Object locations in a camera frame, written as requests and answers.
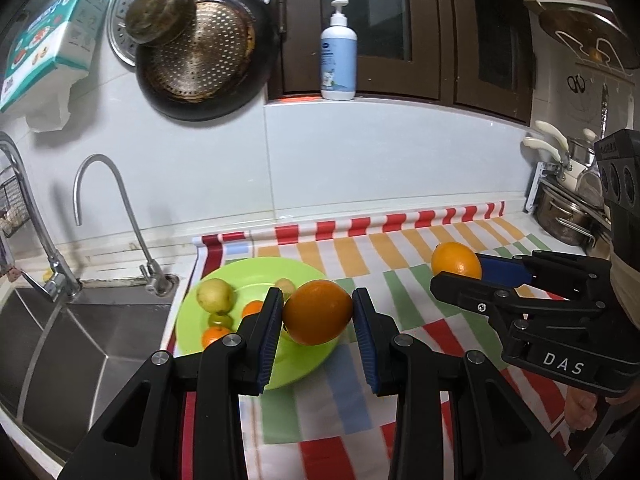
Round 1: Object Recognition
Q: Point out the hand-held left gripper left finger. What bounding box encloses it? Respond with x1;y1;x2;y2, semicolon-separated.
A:
57;287;285;480

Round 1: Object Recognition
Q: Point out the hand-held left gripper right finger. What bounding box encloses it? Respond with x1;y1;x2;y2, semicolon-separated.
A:
352;288;578;480

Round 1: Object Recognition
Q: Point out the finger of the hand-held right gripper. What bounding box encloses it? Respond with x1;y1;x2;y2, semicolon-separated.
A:
430;271;608;320
477;250;613;301

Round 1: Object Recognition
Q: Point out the green plate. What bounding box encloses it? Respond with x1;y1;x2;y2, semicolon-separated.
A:
175;257;342;392

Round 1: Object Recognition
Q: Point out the large orange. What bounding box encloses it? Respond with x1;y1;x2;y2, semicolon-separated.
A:
431;241;484;281

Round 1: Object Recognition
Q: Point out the tangerine with stem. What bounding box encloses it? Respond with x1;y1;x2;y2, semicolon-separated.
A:
282;280;355;346

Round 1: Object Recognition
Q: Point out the person's right forearm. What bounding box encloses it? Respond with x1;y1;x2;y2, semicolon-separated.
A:
611;252;640;330

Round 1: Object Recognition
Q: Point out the person's right hand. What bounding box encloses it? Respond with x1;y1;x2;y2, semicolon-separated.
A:
567;391;601;433

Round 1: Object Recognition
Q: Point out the large yellow-green guava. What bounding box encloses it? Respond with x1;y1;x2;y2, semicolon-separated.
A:
196;279;236;314

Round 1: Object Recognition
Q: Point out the stainless steel pot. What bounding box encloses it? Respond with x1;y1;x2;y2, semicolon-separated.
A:
531;180;610;249

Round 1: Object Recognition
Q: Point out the striped colourful tablecloth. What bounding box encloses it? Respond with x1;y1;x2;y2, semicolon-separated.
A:
165;201;601;480

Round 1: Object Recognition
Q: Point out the cream saucepan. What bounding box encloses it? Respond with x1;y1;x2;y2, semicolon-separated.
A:
534;120;601;181
520;134;571;171

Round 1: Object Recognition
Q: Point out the stainless steel sink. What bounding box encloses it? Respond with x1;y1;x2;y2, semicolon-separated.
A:
0;280;174;461

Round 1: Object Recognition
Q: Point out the curved chrome faucet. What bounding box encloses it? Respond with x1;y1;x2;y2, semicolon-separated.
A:
73;154;174;297

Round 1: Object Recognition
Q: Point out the chrome sink tap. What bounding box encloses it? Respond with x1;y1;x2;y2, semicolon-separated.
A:
0;132;83;302

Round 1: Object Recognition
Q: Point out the hanging pot lid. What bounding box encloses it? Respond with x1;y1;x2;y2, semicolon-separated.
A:
536;0;640;70

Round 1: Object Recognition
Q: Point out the white and blue pump bottle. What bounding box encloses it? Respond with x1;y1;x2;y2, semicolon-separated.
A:
320;0;359;101

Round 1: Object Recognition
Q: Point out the black frying pan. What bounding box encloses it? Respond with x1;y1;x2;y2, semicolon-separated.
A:
135;0;277;122

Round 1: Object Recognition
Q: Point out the golden perforated colander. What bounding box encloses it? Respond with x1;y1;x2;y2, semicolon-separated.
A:
142;2;257;106

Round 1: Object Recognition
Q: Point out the small brass pot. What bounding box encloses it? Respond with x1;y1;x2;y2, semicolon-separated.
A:
124;0;198;49

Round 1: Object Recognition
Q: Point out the paper towel package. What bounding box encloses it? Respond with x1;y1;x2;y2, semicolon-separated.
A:
0;0;112;133

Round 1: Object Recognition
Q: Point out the metal rack bracket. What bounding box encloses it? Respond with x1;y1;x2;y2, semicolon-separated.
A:
523;161;547;214

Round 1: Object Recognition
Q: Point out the brown wooden window frame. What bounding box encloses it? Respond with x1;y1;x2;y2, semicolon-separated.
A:
267;0;534;127

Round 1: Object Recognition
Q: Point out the wire basket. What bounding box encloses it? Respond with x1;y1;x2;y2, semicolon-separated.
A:
0;162;32;237

